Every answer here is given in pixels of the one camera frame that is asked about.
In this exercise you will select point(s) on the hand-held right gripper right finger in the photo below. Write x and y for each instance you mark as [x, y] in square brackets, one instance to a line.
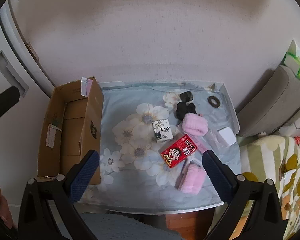
[215, 172]

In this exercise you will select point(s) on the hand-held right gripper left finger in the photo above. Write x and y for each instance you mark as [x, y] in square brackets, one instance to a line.
[85, 177]

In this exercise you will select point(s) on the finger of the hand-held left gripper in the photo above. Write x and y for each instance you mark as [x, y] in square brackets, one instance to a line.
[2, 102]

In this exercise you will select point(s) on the pink towel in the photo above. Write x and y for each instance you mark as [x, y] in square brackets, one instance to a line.
[195, 124]
[192, 178]

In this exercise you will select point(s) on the long pink box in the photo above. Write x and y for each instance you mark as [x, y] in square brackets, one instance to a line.
[201, 147]

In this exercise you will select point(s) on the white rounded case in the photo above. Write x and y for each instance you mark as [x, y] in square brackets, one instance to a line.
[227, 135]

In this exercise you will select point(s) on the red milk carton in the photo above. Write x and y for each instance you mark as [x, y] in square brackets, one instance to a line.
[178, 152]

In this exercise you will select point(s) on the brown cardboard box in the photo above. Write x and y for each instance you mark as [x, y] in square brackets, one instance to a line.
[92, 115]

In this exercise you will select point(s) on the white box with ink print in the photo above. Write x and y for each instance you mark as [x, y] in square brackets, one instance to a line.
[162, 130]

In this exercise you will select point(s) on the black cloth bundle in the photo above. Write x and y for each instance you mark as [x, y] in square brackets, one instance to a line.
[185, 110]

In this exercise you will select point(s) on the white wardrobe door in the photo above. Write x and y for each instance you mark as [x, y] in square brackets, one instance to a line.
[15, 142]

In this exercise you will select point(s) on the green striped floral blanket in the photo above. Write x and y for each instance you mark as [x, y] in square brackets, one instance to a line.
[265, 160]

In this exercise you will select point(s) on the light blue floral cloth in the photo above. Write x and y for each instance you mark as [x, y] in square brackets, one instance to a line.
[130, 105]

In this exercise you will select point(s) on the grey sofa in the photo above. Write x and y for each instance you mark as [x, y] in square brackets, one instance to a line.
[270, 100]

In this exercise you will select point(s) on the white pillow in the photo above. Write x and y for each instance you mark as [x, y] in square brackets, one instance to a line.
[297, 122]

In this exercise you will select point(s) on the green tissue pack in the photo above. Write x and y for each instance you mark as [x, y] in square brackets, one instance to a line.
[296, 61]

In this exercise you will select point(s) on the small wooden wall block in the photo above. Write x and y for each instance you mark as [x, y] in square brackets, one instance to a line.
[32, 51]

